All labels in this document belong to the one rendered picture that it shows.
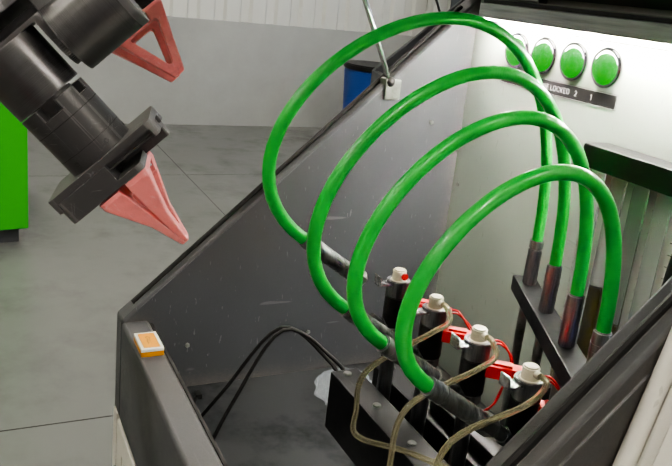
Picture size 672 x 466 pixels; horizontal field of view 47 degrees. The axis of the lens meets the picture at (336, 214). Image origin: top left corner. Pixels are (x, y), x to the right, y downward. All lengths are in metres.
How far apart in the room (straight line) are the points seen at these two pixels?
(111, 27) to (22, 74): 0.07
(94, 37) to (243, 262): 0.63
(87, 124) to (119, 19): 0.08
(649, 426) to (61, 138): 0.50
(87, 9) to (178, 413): 0.51
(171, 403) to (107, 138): 0.43
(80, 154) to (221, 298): 0.61
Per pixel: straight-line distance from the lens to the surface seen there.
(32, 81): 0.61
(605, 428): 0.65
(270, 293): 1.21
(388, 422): 0.90
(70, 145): 0.61
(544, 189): 0.99
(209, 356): 1.22
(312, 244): 0.74
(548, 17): 1.09
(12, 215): 4.21
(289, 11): 7.75
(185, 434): 0.90
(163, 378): 1.01
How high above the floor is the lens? 1.45
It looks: 17 degrees down
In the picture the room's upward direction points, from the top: 6 degrees clockwise
